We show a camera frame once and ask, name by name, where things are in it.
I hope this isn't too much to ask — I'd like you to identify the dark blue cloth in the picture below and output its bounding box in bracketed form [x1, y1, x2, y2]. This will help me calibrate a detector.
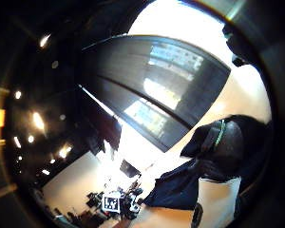
[142, 158, 203, 212]

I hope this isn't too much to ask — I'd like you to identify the group of ceiling spot lights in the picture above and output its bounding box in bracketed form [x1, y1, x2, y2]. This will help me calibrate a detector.
[11, 32, 74, 177]

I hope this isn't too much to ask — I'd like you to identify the dark cabinet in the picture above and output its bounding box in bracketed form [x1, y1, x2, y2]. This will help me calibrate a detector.
[75, 88, 123, 156]

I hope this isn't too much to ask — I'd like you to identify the white marker cube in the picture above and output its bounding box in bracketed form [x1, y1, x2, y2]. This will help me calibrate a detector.
[100, 193, 122, 214]

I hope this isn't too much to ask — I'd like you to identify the black glossy table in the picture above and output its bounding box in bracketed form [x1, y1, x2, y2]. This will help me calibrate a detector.
[80, 34, 232, 154]

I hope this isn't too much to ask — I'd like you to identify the dark flat monitor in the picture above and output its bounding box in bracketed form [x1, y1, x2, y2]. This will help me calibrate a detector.
[119, 159, 142, 179]

